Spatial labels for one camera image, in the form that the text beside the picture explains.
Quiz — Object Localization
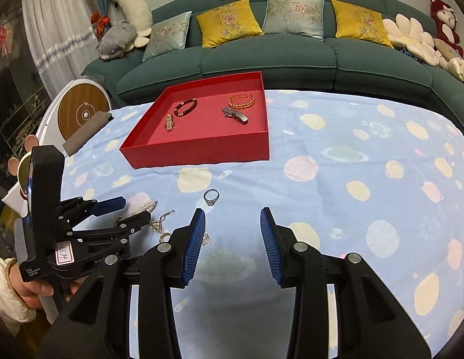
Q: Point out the gold wristwatch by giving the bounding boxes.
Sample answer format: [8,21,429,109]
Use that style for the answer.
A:
[164,114,175,132]

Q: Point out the silver wristwatch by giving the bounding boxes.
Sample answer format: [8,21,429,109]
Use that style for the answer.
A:
[222,107,249,124]

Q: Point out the white jacket sleeve forearm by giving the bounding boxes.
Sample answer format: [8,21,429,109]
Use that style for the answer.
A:
[0,258,36,335]

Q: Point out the person's left hand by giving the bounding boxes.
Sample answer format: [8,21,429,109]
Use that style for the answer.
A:
[8,262,87,311]

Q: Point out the red shallow tray box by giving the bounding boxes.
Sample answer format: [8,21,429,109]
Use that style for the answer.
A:
[120,72,270,169]

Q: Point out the blue planet-print bedsheet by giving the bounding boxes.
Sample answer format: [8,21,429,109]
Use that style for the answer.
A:
[62,90,464,358]

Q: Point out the grey pig plush toy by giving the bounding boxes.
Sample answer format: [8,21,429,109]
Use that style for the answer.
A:
[97,21,151,61]

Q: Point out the orange gold bangle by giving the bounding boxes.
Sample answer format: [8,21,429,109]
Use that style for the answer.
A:
[228,93,256,110]

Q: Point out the grey-green embroidered cushion left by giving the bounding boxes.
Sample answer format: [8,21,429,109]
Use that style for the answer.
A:
[143,10,192,62]

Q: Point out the grey-green embroidered cushion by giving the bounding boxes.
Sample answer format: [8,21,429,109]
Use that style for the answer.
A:
[143,10,192,62]
[263,0,325,41]

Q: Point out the white sheer curtain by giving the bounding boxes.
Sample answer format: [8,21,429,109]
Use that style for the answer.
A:
[22,0,98,98]

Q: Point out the white cow plush toy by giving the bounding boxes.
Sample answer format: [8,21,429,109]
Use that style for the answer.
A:
[111,0,153,37]

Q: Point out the yellow embroidered cushion left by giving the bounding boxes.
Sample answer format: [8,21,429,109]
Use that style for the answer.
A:
[197,0,264,49]

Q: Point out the yellow embroidered cushion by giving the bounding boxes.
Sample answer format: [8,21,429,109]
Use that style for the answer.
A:
[331,0,394,48]
[197,0,264,49]

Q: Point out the teal sectional sofa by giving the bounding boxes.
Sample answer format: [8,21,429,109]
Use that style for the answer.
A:
[83,0,464,133]

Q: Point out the grey-green embroidered cushion right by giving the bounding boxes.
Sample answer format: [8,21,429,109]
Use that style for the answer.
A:
[263,0,325,41]

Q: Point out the cream flower-shaped pillow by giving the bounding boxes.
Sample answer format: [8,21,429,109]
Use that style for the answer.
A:
[382,14,442,66]

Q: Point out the yellow embroidered cushion right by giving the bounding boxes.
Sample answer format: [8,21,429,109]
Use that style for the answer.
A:
[331,0,394,48]

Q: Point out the red monkey plush toy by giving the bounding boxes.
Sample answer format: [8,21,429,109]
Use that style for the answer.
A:
[430,0,464,57]

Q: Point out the pearl necklace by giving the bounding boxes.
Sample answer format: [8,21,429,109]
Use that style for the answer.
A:
[117,198,158,222]

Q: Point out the silver chain pendant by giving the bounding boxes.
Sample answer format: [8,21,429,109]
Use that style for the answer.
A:
[149,210,175,234]

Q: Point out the silver ring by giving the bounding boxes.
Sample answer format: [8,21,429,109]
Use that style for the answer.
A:
[202,188,221,207]

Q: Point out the dark beaded bracelet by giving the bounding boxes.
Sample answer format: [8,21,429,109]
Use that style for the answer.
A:
[173,97,199,118]

